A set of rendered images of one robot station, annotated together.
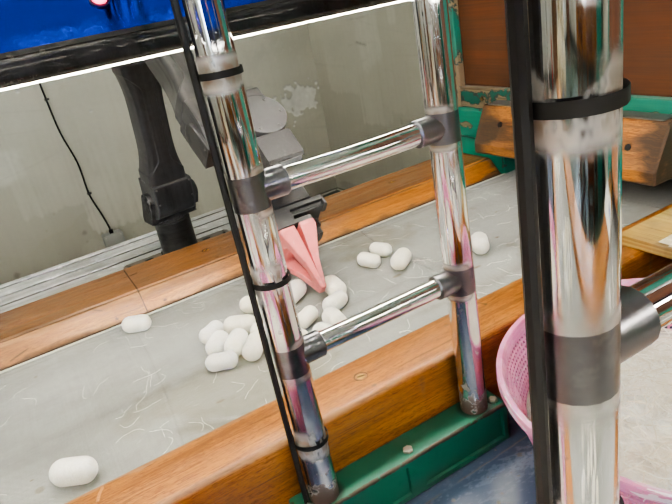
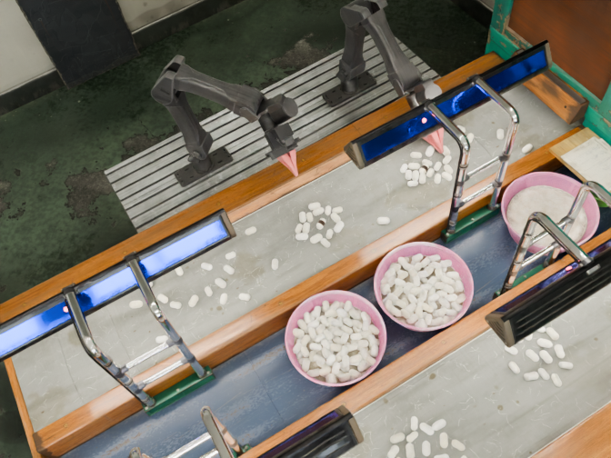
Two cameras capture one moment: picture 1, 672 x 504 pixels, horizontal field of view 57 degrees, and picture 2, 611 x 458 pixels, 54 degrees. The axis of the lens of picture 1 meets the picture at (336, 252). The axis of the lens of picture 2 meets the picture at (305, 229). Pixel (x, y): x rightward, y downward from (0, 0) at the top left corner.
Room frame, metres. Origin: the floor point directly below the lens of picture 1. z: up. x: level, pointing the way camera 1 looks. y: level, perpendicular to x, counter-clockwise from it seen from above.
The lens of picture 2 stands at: (-0.57, 0.39, 2.26)
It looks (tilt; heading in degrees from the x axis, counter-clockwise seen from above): 57 degrees down; 5
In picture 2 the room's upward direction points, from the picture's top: 11 degrees counter-clockwise
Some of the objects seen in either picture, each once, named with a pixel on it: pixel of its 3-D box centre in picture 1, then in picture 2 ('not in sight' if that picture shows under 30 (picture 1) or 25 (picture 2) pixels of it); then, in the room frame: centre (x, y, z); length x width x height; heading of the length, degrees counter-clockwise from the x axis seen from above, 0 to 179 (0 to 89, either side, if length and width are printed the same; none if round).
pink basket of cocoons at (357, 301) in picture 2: not in sight; (335, 342); (0.04, 0.41, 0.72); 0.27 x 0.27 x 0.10
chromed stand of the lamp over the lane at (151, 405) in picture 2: not in sight; (144, 338); (0.04, 0.88, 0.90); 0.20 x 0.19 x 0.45; 116
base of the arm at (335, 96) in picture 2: (177, 236); (349, 82); (1.03, 0.27, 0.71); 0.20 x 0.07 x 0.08; 118
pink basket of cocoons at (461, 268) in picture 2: not in sight; (422, 291); (0.17, 0.16, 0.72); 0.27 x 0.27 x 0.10
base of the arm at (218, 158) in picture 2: not in sight; (201, 160); (0.75, 0.80, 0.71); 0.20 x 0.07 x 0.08; 118
